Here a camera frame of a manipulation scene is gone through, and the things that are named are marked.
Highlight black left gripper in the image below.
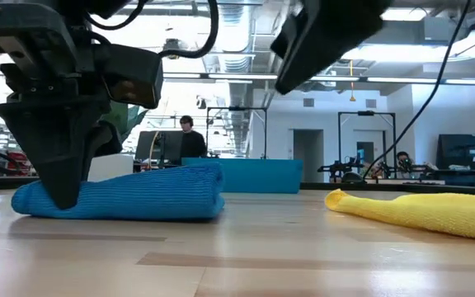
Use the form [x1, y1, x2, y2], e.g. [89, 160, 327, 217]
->
[0, 2, 124, 210]

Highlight blue microfiber towel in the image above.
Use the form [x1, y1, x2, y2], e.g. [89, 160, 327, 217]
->
[10, 161, 226, 220]

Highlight yellow microfiber towel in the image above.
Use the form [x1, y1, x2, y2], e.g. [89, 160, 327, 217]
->
[324, 178, 475, 243]

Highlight blue plastic basket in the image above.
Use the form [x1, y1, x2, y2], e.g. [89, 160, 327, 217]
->
[181, 157, 304, 195]

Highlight green plant in white pot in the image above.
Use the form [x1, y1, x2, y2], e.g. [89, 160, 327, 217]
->
[87, 101, 150, 183]

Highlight red storage bins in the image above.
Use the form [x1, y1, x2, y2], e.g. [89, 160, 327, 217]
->
[5, 151, 36, 177]

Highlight dark monitor on stand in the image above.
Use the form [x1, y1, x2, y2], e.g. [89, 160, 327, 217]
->
[134, 130, 185, 165]

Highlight person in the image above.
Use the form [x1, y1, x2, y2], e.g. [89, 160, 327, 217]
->
[396, 151, 428, 173]
[178, 115, 209, 160]

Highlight dark computer monitor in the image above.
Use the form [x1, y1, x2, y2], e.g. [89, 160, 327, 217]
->
[437, 134, 475, 171]

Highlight yellow hanging cord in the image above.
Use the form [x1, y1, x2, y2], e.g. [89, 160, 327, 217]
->
[347, 59, 357, 103]

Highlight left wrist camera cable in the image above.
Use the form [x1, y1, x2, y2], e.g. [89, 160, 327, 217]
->
[84, 0, 220, 59]

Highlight black station frame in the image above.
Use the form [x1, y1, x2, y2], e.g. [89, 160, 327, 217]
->
[337, 110, 397, 179]

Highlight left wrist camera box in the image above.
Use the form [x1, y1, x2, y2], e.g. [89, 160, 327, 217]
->
[96, 43, 164, 111]

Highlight black ceiling-hung camera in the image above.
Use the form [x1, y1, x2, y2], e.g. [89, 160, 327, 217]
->
[162, 38, 183, 53]

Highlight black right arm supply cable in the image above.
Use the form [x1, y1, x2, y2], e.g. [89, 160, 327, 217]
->
[360, 0, 473, 182]

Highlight black aluminium table frame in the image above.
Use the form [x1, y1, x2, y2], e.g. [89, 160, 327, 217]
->
[0, 175, 475, 197]

